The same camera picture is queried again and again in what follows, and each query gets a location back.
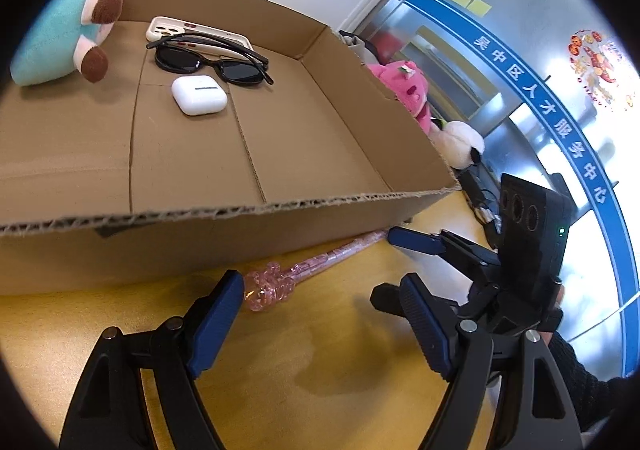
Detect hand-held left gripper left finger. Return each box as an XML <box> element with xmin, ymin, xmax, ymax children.
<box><xmin>59</xmin><ymin>269</ymin><xmax>246</xmax><ymax>450</ymax></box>

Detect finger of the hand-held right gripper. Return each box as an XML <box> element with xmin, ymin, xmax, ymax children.
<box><xmin>370</xmin><ymin>281</ymin><xmax>495</xmax><ymax>325</ymax></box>
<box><xmin>387</xmin><ymin>226</ymin><xmax>502</xmax><ymax>281</ymax></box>

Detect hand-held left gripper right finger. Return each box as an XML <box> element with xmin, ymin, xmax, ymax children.
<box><xmin>399</xmin><ymin>272</ymin><xmax>583</xmax><ymax>450</ymax></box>

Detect pink transparent pen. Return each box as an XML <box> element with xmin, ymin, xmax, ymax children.
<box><xmin>242</xmin><ymin>229</ymin><xmax>390</xmax><ymax>313</ymax></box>

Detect brown cardboard box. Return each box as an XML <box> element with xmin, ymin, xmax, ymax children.
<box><xmin>0</xmin><ymin>0</ymin><xmax>462</xmax><ymax>298</ymax></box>

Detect pink teal plush pig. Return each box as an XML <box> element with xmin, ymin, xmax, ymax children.
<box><xmin>10</xmin><ymin>0</ymin><xmax>124</xmax><ymax>88</ymax></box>

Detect person's right forearm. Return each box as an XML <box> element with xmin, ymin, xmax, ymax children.
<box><xmin>547</xmin><ymin>331</ymin><xmax>622</xmax><ymax>433</ymax></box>

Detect white plush toy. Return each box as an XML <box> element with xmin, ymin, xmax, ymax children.
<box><xmin>432</xmin><ymin>120</ymin><xmax>486</xmax><ymax>169</ymax></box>

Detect pink plush toy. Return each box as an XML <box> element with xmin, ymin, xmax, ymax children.
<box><xmin>367</xmin><ymin>58</ymin><xmax>433</xmax><ymax>133</ymax></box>

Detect grey black soft item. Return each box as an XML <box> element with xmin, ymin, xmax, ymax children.
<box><xmin>339</xmin><ymin>30</ymin><xmax>382</xmax><ymax>66</ymax></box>

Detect red window decoration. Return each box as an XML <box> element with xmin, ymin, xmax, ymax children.
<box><xmin>567</xmin><ymin>30</ymin><xmax>637</xmax><ymax>111</ymax></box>

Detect white earbuds case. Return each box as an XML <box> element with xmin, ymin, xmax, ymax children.
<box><xmin>171</xmin><ymin>74</ymin><xmax>228</xmax><ymax>117</ymax></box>

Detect black sunglasses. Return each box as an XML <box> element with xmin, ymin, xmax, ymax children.
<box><xmin>146</xmin><ymin>34</ymin><xmax>275</xmax><ymax>86</ymax></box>

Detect white phone case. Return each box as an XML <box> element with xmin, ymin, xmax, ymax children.
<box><xmin>146</xmin><ymin>16</ymin><xmax>253</xmax><ymax>53</ymax></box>

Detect black cable bundle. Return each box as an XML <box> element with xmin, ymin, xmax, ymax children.
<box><xmin>459</xmin><ymin>164</ymin><xmax>502</xmax><ymax>233</ymax></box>

